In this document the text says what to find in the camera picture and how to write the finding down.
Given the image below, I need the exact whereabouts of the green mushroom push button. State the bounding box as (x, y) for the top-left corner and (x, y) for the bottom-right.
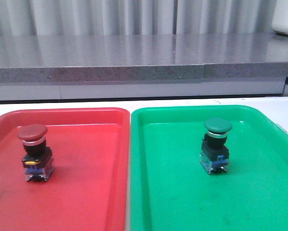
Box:
(199, 117), (232, 174)

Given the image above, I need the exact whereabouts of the red mushroom push button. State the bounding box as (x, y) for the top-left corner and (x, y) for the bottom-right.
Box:
(17, 124), (55, 182)

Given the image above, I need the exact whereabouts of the green plastic tray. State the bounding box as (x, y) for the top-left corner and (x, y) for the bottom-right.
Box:
(131, 105), (288, 231)

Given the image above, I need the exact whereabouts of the red plastic tray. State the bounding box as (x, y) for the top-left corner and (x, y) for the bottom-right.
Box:
(0, 108), (130, 231)

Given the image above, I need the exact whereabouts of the grey stone counter bench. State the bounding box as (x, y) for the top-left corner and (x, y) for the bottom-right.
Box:
(0, 33), (288, 101)

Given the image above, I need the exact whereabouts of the white container on counter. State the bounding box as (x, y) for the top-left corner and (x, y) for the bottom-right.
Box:
(271, 0), (288, 35)

